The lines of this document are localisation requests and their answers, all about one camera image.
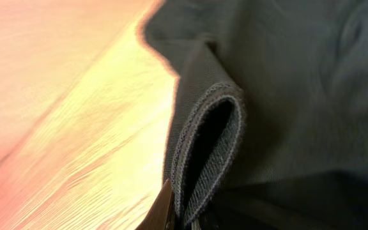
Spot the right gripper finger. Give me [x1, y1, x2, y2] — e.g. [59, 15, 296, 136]
[135, 180, 175, 230]

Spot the black garment pile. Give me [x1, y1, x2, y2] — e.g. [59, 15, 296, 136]
[144, 0, 368, 229]

